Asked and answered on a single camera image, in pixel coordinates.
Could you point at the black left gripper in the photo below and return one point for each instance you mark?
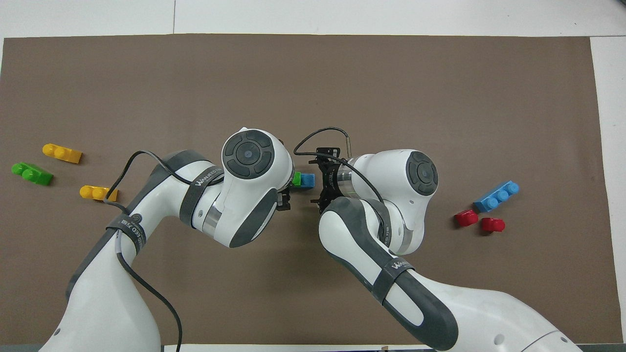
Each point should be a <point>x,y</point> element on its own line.
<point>283,200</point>

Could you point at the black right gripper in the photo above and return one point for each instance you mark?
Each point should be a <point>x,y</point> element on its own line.
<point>328,181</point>

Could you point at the green two-stud toy block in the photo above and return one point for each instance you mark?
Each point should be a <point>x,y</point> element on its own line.
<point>296,179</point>
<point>32,174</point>

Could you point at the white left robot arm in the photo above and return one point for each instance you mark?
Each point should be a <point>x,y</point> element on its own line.
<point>234,200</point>

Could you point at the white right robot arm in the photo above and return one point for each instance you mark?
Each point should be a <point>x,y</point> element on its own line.
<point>381,195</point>

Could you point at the red single-stud toy block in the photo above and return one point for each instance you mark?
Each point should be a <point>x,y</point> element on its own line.
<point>493,225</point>
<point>466,218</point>

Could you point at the blue long toy block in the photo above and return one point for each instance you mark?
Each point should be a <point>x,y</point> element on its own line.
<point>497,196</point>

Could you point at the yellow two-stud toy block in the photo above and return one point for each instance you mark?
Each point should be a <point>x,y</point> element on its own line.
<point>62,153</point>
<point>95,193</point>

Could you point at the brown table mat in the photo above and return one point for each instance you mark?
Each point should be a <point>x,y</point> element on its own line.
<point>440,98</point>

